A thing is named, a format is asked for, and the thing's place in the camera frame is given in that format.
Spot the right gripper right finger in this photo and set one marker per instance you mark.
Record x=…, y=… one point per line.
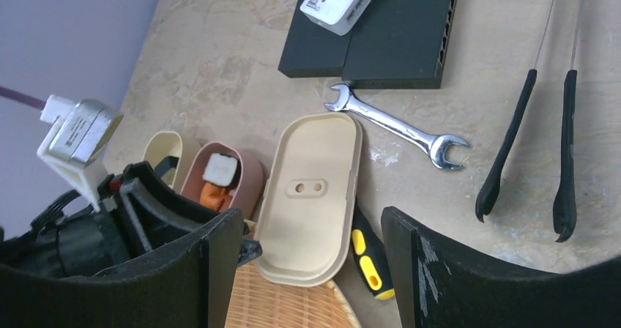
x=440, y=282

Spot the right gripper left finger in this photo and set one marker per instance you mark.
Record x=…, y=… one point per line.
x=185, y=283

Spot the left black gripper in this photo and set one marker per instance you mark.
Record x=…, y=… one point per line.
x=147, y=223

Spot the pink lunch box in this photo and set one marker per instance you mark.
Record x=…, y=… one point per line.
x=251, y=183

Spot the woven bamboo basket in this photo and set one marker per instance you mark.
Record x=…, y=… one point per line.
x=257, y=302

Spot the beige lunch box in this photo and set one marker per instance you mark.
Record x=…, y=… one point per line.
x=165, y=143

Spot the orange fried chicken piece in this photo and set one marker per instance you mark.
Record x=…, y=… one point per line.
x=215, y=197

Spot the white black sushi piece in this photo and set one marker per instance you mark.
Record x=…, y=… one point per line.
x=222, y=170

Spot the beige lunch box lid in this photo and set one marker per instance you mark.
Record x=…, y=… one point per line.
x=307, y=210

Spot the black metal tongs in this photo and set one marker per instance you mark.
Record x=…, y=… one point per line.
x=564, y=211

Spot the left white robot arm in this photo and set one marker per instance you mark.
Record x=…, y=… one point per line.
x=61, y=246

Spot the yellow black screwdriver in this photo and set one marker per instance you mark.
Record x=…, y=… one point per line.
x=370, y=257

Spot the silver wrench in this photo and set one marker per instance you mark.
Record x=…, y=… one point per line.
x=434, y=146

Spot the black foam block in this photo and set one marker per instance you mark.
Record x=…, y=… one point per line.
x=396, y=44

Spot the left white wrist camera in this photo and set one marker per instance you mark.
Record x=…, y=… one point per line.
x=78, y=134

